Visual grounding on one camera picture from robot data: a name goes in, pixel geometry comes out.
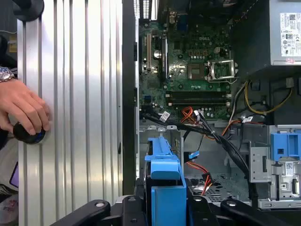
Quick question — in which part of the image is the person's bare hand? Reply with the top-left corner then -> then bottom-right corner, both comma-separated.
0,79 -> 53,139

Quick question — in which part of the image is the thick black wire bundle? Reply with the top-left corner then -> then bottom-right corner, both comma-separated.
140,110 -> 258,207

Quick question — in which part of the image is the red orange yellow disk wire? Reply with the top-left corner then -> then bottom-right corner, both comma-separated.
185,161 -> 214,196

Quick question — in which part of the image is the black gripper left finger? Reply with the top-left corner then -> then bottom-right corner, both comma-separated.
50,194 -> 151,226

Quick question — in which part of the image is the CPU socket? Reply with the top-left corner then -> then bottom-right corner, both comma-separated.
187,62 -> 209,81

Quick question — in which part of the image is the grey power supply with label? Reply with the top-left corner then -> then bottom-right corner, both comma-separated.
269,0 -> 301,67

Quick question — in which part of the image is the metal disk bay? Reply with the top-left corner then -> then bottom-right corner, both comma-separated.
139,125 -> 184,165

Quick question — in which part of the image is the round black foot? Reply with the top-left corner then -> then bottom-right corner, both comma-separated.
13,0 -> 45,22

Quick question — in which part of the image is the white plastic bag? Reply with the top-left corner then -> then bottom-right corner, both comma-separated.
0,183 -> 19,226

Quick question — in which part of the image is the purple flat device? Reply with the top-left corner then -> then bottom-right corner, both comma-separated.
9,161 -> 19,189

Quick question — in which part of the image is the yellow power wire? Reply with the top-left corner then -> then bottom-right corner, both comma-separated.
244,81 -> 293,114

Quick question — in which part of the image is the hard disk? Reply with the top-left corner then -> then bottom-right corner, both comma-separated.
143,136 -> 189,226

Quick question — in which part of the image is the blue plastic drive bracket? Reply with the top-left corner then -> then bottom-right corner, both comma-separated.
270,133 -> 301,161

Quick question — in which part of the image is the black plastic fan shroud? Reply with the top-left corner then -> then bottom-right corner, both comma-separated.
231,0 -> 271,74

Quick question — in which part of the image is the green Dell motherboard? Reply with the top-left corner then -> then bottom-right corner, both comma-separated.
138,21 -> 233,121

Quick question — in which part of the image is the tan expansion slot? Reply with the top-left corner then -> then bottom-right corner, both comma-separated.
146,32 -> 151,72

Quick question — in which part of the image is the round black tool blue ring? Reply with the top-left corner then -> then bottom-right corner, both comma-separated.
13,122 -> 51,145

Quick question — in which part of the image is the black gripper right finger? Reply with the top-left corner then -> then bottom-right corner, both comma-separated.
187,195 -> 283,226

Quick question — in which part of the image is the orange wire bundle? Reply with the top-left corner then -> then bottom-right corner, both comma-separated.
180,106 -> 195,123

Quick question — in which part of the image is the grey metal drive cage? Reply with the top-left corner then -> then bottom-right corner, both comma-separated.
249,124 -> 301,209

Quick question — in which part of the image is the long black expansion slot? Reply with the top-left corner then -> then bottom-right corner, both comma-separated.
159,36 -> 169,82

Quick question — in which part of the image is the metal socket cover frame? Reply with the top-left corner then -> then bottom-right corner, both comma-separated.
206,59 -> 236,82

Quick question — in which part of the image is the black RAM slot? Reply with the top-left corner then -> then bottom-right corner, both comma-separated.
166,98 -> 231,103
166,102 -> 231,107
166,90 -> 231,95
166,94 -> 231,99

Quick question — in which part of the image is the silver wristwatch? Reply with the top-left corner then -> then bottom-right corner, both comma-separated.
0,65 -> 17,83

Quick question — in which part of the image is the thin wire locking lever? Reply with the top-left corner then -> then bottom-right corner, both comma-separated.
208,76 -> 238,84

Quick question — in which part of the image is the black open PC case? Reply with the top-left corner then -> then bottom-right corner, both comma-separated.
122,0 -> 301,212

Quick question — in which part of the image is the wire with blue connector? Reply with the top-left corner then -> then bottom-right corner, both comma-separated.
183,152 -> 197,162

